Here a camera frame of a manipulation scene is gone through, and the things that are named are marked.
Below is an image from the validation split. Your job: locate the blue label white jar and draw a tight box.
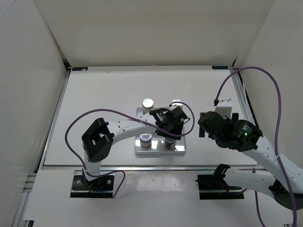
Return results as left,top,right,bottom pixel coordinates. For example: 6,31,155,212
142,98,154,113
170,99,183,109

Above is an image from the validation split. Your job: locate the dark spice jar silver lid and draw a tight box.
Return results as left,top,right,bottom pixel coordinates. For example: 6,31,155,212
164,138,176,150

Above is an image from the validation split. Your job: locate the red label spice jar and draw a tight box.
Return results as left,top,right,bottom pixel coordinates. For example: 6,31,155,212
140,133,152,148

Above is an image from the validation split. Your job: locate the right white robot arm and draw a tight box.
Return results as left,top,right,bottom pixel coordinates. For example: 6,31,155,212
198,111,303,210

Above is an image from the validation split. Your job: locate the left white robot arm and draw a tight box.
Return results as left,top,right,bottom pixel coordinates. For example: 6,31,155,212
81,106,189,189

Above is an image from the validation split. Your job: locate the white tiered organizer tray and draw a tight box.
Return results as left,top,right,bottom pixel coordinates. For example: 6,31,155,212
134,106,187,157

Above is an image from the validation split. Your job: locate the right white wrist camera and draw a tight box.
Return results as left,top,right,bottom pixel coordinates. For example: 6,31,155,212
214,98,232,119

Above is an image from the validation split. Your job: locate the right aluminium frame rail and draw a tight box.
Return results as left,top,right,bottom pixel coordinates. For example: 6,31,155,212
231,72,258,126

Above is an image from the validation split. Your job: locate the aluminium frame rail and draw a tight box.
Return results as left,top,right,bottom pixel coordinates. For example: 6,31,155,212
34,59,71,175
231,72,258,126

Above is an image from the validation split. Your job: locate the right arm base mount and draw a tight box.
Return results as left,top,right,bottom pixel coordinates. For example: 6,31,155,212
196,175,244,200

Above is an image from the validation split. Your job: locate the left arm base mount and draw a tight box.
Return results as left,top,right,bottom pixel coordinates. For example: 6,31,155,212
70,172,115,199

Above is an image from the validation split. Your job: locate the front aluminium rail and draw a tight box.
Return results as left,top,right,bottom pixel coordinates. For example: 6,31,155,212
40,165,266,173

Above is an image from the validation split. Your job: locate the left aluminium frame rail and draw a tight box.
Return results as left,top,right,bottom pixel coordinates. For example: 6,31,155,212
34,59,71,175

